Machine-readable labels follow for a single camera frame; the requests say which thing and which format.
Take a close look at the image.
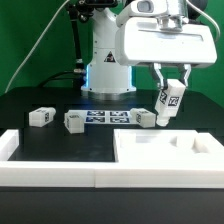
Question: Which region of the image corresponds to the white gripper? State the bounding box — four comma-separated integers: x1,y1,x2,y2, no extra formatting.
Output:
115,17,217,90

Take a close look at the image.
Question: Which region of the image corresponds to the white square tabletop part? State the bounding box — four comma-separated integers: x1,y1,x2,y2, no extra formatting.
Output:
113,129,224,163

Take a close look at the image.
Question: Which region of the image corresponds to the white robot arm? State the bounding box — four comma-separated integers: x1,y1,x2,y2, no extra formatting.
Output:
82,0,217,100

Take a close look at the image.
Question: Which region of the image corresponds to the blue AprilTag sheet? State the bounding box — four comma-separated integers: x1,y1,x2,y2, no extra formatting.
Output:
68,110,136,124

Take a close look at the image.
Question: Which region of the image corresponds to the white U-shaped fence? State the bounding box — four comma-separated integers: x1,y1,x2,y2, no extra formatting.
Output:
0,129,224,188

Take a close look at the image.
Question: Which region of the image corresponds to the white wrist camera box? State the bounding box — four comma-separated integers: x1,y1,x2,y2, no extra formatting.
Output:
116,0,188,27

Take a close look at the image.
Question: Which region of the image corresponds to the black camera stand pole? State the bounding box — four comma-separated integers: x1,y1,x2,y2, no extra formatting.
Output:
65,0,118,72

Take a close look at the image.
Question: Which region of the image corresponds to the black cable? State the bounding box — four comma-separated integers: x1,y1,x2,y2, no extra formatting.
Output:
39,69,88,89

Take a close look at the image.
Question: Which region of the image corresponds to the grey cable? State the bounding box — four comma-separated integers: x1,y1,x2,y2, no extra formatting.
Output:
3,0,72,95

